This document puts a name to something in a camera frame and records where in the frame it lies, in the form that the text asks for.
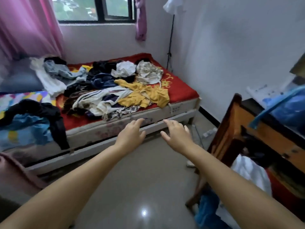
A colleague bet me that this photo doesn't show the person's right hand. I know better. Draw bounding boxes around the person's right hand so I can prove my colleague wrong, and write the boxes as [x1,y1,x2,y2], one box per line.
[160,119,195,156]

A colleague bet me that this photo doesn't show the person's left hand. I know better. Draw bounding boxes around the person's left hand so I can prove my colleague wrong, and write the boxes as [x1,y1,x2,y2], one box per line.
[114,118,147,156]

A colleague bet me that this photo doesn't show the pile of mixed clothes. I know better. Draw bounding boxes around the pile of mixed clothes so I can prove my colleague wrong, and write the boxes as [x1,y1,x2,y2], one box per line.
[30,56,171,121]

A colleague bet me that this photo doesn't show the white thin blouse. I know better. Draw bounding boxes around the white thin blouse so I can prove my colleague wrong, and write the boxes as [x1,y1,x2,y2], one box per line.
[215,154,273,229]

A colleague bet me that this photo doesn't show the black garment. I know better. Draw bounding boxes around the black garment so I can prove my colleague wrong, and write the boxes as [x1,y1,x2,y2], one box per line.
[0,99,71,151]

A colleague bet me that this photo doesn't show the blue garment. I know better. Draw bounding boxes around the blue garment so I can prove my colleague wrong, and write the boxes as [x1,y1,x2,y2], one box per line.
[0,113,53,151]

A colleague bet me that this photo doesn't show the person's left forearm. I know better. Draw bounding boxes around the person's left forearm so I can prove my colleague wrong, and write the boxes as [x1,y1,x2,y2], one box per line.
[0,144,127,229]

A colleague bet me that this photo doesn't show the person's right forearm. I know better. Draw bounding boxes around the person's right forearm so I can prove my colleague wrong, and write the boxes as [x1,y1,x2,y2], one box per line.
[183,143,305,229]

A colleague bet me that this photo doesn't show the white bed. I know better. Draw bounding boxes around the white bed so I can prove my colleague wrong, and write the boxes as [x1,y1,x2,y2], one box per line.
[0,52,202,177]

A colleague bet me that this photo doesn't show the red bedsheet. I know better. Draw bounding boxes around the red bedsheet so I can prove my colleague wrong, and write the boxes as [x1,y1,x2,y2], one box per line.
[56,53,200,132]

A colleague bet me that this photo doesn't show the wooden chair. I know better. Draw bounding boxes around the wooden chair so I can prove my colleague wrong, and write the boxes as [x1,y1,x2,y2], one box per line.
[185,93,275,229]

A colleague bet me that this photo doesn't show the blue cloth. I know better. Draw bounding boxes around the blue cloth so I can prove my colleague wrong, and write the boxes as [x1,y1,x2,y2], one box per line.
[194,188,229,229]

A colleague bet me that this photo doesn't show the blue plastic bag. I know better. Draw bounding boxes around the blue plastic bag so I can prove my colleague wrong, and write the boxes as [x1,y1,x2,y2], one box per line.
[249,86,305,136]

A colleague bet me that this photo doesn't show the pink rolled mat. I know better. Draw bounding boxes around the pink rolled mat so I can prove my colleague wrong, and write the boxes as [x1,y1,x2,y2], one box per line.
[0,152,46,189]

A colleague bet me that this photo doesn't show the tied pink curtain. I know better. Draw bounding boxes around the tied pink curtain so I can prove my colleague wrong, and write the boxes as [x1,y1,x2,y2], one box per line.
[134,0,148,42]

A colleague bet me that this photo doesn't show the colourful patterned pillow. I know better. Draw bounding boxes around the colourful patterned pillow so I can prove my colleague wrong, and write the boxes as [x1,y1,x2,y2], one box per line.
[0,90,58,117]

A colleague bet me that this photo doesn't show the grey pillow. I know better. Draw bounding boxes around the grey pillow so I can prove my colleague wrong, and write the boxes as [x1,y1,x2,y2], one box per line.
[0,59,46,94]

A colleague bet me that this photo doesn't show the black framed window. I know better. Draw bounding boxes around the black framed window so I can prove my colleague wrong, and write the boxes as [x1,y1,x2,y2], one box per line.
[50,0,138,24]

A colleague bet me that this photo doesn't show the brown cardboard sheet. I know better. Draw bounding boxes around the brown cardboard sheet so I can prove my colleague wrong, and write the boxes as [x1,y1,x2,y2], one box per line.
[290,52,305,79]

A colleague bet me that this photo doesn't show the wide pink curtain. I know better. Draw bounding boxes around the wide pink curtain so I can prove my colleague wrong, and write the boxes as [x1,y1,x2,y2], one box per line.
[0,0,65,62]

